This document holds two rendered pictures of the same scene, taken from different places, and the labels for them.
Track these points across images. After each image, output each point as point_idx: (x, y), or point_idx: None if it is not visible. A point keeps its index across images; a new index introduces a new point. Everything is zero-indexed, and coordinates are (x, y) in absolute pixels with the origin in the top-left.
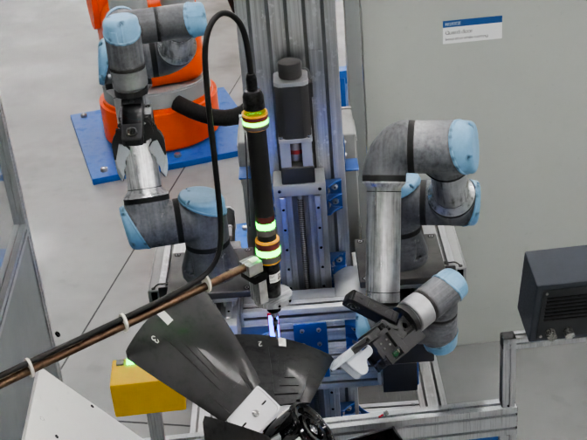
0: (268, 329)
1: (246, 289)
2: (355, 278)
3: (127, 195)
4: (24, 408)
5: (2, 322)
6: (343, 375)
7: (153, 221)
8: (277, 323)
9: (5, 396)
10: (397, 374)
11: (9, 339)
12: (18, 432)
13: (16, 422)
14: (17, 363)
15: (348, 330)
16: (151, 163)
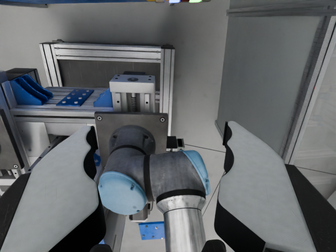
0: (97, 102)
1: (99, 115)
2: (33, 141)
3: (201, 203)
4: (256, 97)
5: (292, 119)
6: (66, 89)
7: (173, 169)
8: None
9: (279, 76)
10: (19, 71)
11: (278, 120)
12: (260, 75)
13: (264, 77)
14: (265, 115)
15: (43, 101)
16: (172, 242)
